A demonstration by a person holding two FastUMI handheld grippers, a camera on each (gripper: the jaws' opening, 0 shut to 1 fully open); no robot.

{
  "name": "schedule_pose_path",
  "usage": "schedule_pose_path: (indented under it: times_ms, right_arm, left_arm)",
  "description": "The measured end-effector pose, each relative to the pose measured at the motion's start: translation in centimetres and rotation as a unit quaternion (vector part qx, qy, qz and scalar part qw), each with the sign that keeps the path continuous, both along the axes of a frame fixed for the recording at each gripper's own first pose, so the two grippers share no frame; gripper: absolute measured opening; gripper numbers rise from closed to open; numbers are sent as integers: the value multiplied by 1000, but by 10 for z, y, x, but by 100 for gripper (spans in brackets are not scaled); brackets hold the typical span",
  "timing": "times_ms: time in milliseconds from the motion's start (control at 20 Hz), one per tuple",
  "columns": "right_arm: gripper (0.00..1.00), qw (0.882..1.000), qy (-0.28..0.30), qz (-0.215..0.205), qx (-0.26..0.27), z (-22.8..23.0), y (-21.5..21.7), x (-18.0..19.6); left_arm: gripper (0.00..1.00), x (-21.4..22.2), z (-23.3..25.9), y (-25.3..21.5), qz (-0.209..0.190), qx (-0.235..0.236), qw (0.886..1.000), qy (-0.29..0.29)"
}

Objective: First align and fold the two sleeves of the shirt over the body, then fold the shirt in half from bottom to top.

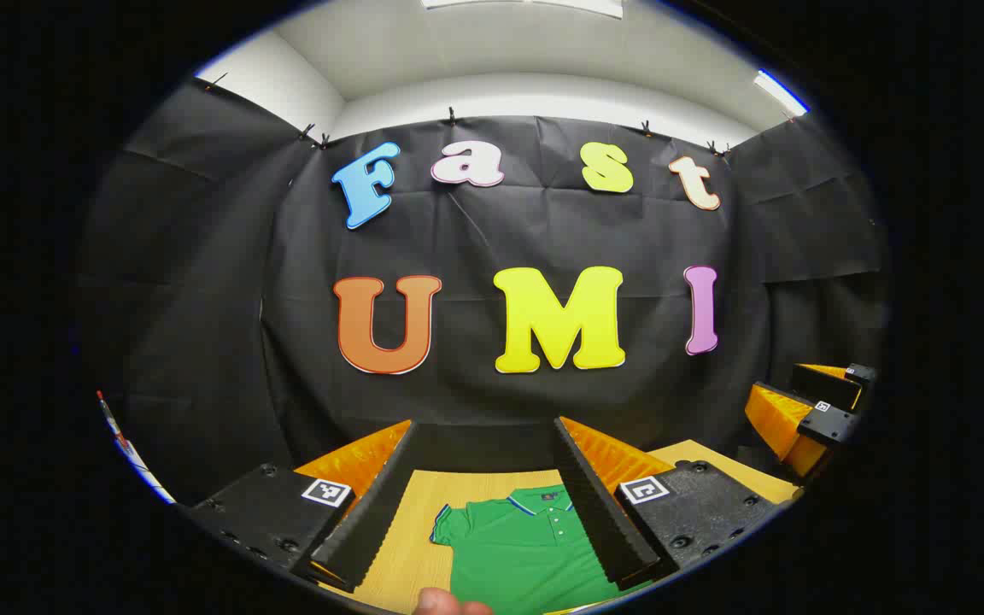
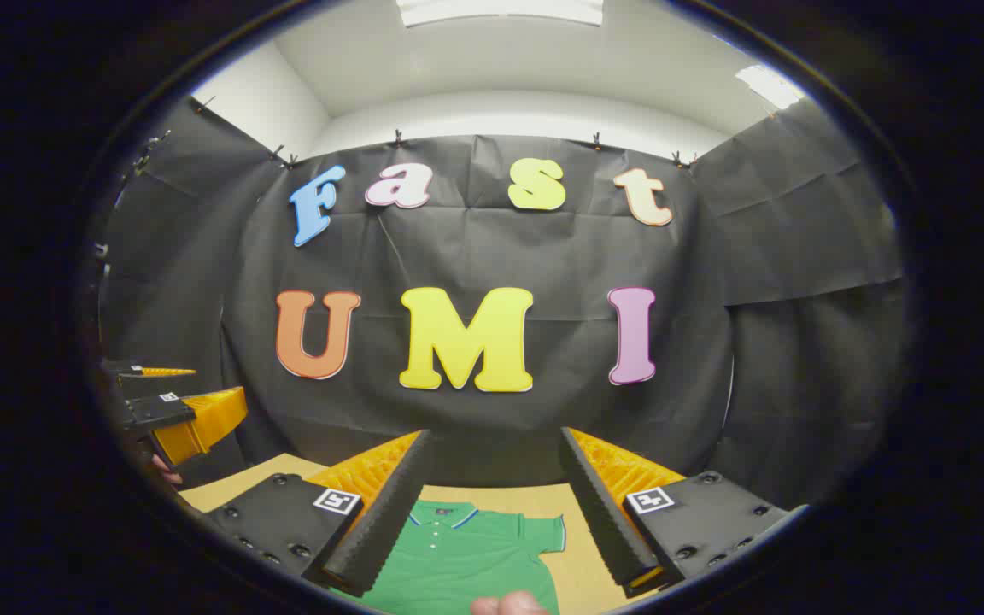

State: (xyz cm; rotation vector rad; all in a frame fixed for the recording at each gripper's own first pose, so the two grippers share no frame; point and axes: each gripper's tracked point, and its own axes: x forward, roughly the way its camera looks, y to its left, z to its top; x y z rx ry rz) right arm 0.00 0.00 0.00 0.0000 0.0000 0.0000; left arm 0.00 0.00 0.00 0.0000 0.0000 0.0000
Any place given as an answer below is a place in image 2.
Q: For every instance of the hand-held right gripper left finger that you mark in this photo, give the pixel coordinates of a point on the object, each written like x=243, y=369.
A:
x=389, y=521

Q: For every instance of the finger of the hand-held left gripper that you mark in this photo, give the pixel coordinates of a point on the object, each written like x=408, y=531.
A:
x=159, y=412
x=129, y=371

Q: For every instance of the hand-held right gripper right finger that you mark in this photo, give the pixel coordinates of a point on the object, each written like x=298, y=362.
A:
x=603, y=512

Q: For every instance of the green T-shirt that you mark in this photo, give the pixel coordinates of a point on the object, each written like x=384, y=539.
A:
x=475, y=564

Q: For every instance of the white ceiling light panel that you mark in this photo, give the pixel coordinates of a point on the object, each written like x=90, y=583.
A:
x=770, y=85
x=500, y=10

